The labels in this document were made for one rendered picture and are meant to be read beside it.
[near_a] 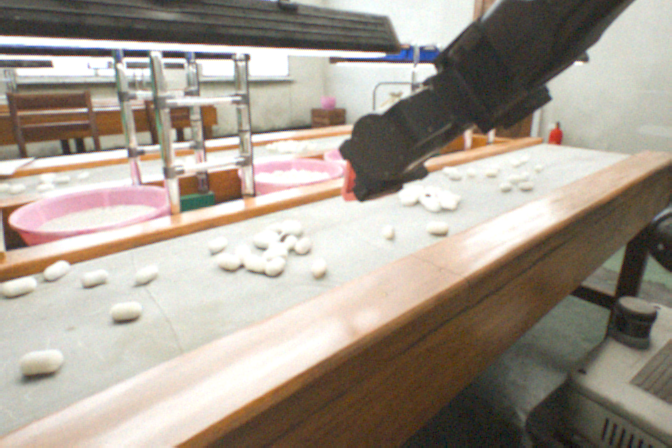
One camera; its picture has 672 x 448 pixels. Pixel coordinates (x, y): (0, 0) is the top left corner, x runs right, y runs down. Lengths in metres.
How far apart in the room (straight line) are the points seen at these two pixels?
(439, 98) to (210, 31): 0.33
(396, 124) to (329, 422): 0.28
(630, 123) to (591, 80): 0.61
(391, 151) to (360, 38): 0.42
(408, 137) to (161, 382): 0.28
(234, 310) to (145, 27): 0.34
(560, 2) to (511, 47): 0.05
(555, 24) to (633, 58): 4.93
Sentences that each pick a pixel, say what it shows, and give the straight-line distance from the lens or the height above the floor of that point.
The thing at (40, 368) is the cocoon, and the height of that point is 0.75.
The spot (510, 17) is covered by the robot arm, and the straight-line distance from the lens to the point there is 0.30.
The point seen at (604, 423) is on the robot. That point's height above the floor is 0.42.
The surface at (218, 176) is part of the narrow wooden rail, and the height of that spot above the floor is 0.75.
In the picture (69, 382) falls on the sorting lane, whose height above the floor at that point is 0.74.
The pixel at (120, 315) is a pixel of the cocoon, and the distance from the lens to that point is 0.52.
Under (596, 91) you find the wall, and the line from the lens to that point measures 5.26.
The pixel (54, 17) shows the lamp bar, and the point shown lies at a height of 1.06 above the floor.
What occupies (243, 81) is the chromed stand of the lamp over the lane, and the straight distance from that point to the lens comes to 0.79.
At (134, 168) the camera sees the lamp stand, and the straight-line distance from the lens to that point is 0.98.
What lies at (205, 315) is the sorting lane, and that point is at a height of 0.74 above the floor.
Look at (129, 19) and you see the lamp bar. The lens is 0.54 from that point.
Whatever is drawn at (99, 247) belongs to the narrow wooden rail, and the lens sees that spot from 0.69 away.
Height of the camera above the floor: 1.01
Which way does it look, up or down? 17 degrees down
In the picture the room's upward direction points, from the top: straight up
